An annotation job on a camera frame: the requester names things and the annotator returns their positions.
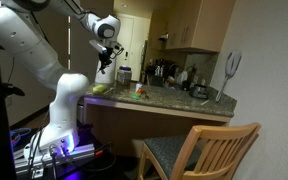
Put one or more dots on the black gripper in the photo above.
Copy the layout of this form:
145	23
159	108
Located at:
105	56

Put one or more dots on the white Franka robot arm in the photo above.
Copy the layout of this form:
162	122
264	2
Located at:
44	66

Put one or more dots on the green object on counter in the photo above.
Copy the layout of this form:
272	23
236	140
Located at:
100	88

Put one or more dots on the small green object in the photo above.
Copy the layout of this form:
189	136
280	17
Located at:
135	96

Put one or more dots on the white paper towel roll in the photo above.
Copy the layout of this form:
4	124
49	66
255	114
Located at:
105	75

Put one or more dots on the clear jar with purple lid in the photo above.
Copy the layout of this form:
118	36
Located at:
124	77

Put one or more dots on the white plastic spoon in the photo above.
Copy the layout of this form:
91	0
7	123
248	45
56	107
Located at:
109	90

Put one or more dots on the cream door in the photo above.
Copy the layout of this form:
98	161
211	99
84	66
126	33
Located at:
132	46

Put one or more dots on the small white spice bottle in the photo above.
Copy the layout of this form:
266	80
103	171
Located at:
138	88

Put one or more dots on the black utensil holder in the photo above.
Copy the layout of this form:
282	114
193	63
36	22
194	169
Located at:
156	80

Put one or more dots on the aluminium robot mounting base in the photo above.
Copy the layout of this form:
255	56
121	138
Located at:
60	156

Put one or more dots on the white thin stick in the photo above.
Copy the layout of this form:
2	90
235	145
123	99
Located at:
204	102

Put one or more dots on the wooden chair with grey seat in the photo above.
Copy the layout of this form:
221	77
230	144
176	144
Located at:
184	150

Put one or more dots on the wooden wall cabinet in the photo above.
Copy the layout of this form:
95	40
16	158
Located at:
197	25

